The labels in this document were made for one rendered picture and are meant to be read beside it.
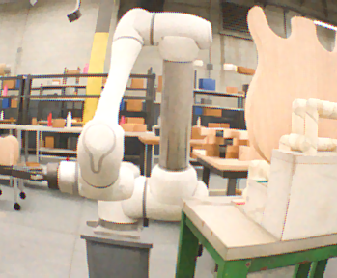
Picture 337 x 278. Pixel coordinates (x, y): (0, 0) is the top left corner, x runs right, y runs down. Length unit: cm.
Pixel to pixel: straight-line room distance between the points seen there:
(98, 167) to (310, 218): 51
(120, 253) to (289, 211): 95
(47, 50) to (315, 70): 1140
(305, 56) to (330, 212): 41
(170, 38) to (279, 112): 56
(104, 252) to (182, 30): 84
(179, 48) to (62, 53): 1075
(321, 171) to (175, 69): 80
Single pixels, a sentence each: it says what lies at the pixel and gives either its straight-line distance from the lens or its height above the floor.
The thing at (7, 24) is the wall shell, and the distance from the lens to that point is 1281.
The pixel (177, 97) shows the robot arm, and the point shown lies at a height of 121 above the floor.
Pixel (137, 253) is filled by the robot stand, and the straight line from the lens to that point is 164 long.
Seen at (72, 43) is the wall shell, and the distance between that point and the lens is 1215.
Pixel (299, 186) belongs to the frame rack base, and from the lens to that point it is 81.
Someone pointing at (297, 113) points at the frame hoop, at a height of 118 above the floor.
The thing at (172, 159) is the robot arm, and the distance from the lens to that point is 157.
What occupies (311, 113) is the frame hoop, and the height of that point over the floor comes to 118.
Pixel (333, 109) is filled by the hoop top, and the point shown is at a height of 120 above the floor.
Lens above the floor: 116
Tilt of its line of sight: 3 degrees down
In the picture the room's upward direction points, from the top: 4 degrees clockwise
